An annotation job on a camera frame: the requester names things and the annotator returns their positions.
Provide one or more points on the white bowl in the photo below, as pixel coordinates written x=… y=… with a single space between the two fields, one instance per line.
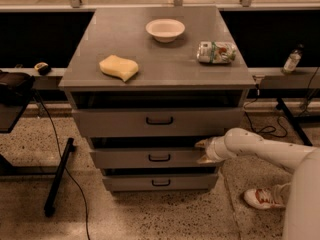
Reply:
x=165 y=30

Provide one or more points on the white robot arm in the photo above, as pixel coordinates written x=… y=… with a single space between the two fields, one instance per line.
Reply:
x=300 y=198

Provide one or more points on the black stand leg right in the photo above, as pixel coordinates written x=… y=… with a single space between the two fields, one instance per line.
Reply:
x=294 y=123

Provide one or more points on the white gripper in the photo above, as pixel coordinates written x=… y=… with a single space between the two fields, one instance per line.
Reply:
x=212 y=149

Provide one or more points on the grey bottom drawer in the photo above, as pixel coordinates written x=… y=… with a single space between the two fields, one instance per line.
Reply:
x=160 y=183

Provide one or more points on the snack bag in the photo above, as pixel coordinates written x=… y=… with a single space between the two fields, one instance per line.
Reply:
x=216 y=52

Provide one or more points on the grey drawer cabinet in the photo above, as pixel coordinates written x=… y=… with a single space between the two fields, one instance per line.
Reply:
x=169 y=75

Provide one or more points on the yellow sponge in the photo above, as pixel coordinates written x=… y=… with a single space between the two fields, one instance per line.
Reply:
x=119 y=67

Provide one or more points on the clear plastic bottle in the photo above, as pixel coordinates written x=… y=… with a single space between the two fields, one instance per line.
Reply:
x=293 y=59

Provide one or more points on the red white shoe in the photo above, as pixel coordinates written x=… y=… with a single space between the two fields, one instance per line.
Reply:
x=263 y=199

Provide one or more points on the grey top drawer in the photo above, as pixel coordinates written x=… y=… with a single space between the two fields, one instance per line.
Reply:
x=156 y=122

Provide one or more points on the tape measure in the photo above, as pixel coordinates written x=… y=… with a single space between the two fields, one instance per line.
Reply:
x=42 y=68

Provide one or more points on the black bag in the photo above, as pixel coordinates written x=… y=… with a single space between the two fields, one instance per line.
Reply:
x=15 y=87

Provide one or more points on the grey drawer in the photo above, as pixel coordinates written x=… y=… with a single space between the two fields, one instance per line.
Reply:
x=121 y=158
x=156 y=122
x=160 y=183

